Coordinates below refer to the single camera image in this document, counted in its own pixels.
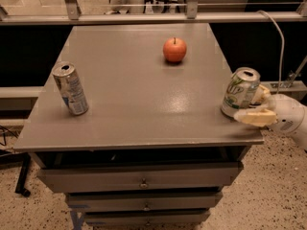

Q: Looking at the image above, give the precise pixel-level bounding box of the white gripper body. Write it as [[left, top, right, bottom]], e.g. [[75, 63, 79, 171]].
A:
[[268, 94, 307, 137]]

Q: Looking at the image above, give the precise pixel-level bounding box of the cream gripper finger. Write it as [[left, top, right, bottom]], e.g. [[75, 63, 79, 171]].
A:
[[233, 108, 277, 127], [251, 84, 271, 105]]

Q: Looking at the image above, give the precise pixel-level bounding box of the green white 7up can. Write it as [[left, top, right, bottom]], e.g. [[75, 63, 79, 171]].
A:
[[221, 67, 260, 117]]

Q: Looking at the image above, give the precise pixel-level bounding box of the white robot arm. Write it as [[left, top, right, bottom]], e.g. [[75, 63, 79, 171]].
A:
[[233, 87, 307, 150]]

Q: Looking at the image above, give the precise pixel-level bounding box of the silver blue energy drink can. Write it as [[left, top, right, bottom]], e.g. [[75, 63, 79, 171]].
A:
[[52, 61, 88, 115]]

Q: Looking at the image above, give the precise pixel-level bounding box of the top grey drawer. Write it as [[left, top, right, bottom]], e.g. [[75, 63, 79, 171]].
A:
[[37, 162, 243, 193]]

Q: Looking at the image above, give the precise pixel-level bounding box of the grey drawer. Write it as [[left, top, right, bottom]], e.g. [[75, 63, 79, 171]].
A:
[[37, 162, 243, 193], [66, 192, 223, 212], [84, 209, 209, 226]]

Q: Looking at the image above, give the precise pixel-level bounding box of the red apple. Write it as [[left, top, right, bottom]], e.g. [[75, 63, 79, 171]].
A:
[[163, 37, 187, 63]]

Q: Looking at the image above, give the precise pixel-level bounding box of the grey metal railing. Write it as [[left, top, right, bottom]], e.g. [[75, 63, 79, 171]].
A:
[[0, 0, 306, 25]]

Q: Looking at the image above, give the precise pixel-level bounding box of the grey drawer cabinet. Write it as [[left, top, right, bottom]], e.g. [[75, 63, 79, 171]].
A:
[[12, 23, 266, 227]]

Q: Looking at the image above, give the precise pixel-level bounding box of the middle grey drawer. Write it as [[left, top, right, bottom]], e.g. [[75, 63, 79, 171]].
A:
[[66, 192, 223, 212]]

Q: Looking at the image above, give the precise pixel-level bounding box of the bottom grey drawer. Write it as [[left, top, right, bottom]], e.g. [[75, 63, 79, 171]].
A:
[[84, 209, 209, 226]]

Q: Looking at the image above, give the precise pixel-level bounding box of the black stand leg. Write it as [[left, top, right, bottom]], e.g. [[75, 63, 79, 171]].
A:
[[0, 150, 31, 197]]

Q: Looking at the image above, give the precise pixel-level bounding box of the white cable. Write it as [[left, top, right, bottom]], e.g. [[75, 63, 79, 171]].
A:
[[257, 10, 286, 95]]

